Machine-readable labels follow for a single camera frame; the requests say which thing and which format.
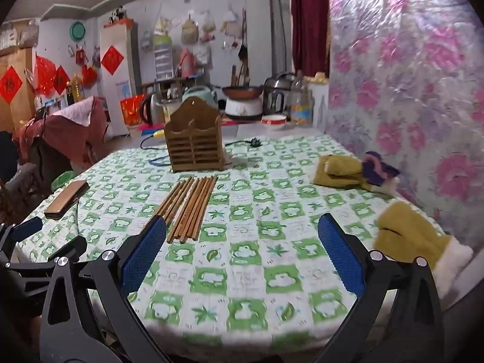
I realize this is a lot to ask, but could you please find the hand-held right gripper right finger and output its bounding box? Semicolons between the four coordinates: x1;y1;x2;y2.
312;213;446;363

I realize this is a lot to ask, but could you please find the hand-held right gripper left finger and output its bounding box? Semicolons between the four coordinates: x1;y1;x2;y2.
40;215;172;363

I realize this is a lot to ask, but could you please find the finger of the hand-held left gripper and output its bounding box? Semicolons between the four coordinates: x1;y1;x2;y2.
0;235;88;273
0;216;43;252

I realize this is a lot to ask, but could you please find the bundle of wooden chopsticks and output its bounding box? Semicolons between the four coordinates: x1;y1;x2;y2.
155;175;219;244

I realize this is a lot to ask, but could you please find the wooden chopstick holder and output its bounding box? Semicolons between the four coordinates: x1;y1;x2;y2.
164;96;227;173

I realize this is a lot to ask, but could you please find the phone in brown case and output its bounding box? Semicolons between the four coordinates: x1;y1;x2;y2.
43;180;90;220

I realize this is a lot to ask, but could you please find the green stool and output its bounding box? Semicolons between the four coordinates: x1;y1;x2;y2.
51;171;74;190

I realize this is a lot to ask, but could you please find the dark cloth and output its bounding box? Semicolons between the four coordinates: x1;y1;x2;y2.
0;130;36;197

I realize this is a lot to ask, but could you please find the green white checked tablecloth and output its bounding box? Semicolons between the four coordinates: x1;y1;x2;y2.
15;134;454;353

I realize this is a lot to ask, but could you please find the purple cloth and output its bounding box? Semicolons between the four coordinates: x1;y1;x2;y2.
361;151;401;189

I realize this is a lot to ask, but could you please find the pink cloth covered chair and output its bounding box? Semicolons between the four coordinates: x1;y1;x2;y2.
15;96;108;167

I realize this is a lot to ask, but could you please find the wooden cabinet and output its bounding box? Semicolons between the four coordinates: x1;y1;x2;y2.
0;47;38;131

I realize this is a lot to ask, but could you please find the red snack bag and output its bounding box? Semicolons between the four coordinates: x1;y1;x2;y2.
120;94;148;125

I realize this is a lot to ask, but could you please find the steel electric kettle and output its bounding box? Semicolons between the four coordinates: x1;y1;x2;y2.
139;93;165;125

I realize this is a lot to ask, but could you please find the red diamond paper poster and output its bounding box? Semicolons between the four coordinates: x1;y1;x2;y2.
101;45;125;75
51;66;70;95
0;66;23;104

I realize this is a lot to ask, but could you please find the cream pot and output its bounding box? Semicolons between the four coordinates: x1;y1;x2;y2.
161;97;183;123

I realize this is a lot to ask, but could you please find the yellow oil bottle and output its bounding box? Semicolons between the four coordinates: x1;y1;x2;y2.
70;74;84;103

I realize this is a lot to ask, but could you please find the red white bowl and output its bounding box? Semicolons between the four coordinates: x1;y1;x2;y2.
261;114;287;129

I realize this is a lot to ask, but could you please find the white fridge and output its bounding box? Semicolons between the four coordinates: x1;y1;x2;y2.
99;21;140;137

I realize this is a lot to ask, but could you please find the clear plastic bottle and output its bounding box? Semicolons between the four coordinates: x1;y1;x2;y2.
290;70;314;125

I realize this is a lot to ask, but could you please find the teal rice cooker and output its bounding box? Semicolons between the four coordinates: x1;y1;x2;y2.
182;85;219;108

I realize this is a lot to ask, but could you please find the steel pressure cooker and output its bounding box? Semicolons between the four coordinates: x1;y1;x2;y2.
263;73;297;116

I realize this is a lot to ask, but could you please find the brown wok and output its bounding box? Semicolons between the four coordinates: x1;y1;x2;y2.
221;85;265;99

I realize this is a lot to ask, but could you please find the plastic drawer tower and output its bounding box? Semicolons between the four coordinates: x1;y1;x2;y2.
153;34;176;82

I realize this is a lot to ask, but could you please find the pink floral plastic sheet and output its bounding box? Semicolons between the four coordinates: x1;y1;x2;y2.
326;0;484;303

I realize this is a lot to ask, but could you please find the hanging mesh bag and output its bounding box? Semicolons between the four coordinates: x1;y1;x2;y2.
221;5;239;36
200;11;217;42
181;15;200;44

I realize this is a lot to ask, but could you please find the dark red curtain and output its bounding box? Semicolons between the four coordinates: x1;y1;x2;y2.
290;0;330;80

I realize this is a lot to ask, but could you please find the black plug cable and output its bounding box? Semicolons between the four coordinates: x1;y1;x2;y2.
223;138;273;149

